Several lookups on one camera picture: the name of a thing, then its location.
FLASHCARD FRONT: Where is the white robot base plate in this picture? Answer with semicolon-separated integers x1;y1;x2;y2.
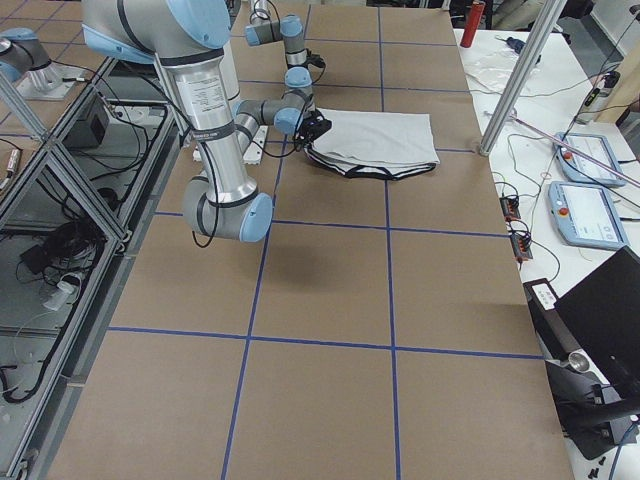
192;124;270;166

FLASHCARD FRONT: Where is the black laptop computer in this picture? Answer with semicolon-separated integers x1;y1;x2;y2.
555;246;639;398

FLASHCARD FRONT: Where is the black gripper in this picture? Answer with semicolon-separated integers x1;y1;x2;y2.
294;112;332;148

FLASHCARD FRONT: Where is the blue teach pendant near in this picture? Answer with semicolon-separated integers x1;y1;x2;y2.
548;181;629;251

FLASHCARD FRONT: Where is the clear plastic bag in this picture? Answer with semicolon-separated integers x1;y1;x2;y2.
464;48;520;93

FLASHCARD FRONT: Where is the grey aluminium frame post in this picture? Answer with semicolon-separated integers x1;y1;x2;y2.
478;0;566;157

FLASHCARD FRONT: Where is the black labelled box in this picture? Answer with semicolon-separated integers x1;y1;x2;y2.
523;278;592;374

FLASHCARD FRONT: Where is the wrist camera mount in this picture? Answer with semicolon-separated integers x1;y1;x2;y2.
304;49;326;69

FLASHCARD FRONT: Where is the red cylinder bottle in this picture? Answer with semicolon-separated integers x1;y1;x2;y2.
460;0;485;48

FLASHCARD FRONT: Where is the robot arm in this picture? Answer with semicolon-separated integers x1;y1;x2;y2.
82;1;331;242
244;1;326;88

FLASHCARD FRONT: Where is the grey cartoon print t-shirt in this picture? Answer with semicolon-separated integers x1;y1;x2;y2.
304;109;440;180

